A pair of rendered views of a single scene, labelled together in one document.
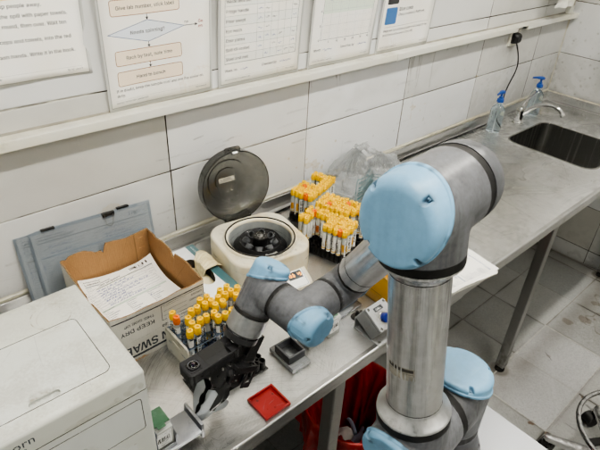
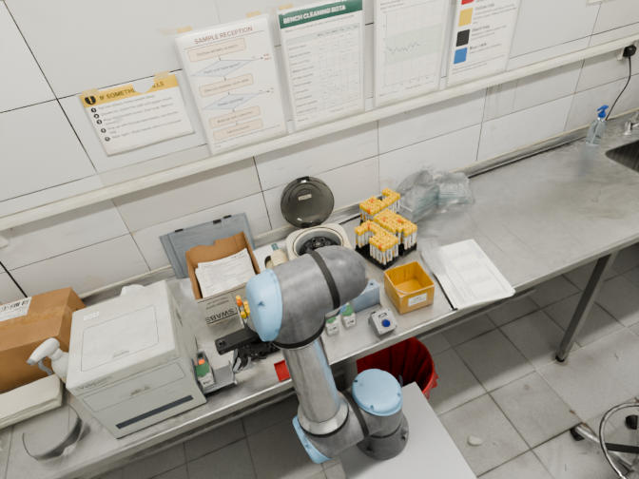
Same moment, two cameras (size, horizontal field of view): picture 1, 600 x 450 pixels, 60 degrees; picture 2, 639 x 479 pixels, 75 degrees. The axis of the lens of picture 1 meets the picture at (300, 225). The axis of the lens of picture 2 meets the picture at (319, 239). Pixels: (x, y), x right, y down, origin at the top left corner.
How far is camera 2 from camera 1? 0.54 m
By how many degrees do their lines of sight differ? 23
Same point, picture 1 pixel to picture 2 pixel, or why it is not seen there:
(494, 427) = (429, 428)
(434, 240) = (264, 331)
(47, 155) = (173, 186)
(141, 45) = (227, 111)
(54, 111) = (173, 160)
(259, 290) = not seen: hidden behind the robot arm
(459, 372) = (370, 392)
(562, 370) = (627, 372)
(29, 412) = (110, 362)
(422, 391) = (310, 407)
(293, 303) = not seen: hidden behind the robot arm
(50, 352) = (134, 326)
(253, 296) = not seen: hidden behind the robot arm
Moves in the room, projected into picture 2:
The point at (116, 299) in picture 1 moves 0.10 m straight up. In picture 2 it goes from (216, 279) to (208, 260)
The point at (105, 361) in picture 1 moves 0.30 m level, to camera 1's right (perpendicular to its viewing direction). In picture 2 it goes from (158, 337) to (254, 368)
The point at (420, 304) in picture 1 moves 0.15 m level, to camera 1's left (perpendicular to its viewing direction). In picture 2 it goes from (289, 357) to (222, 338)
